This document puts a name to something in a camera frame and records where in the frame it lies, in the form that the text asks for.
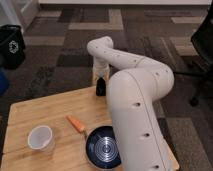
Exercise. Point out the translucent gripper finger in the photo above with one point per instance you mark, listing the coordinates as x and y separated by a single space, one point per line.
94 79
106 77

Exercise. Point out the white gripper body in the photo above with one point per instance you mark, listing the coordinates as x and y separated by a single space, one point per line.
100 67

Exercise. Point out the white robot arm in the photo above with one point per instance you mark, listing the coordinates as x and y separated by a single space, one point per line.
131 91

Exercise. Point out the dark blue frying pan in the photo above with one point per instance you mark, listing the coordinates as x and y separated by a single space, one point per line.
100 145

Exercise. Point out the clear plastic cup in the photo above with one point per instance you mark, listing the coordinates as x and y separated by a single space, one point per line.
41 138

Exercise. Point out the black recycling bin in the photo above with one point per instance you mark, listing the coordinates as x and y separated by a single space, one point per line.
12 46

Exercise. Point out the blue object at left edge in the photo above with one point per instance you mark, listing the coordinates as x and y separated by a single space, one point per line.
4 83

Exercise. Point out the black office chair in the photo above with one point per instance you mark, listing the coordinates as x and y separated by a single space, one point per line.
202 41

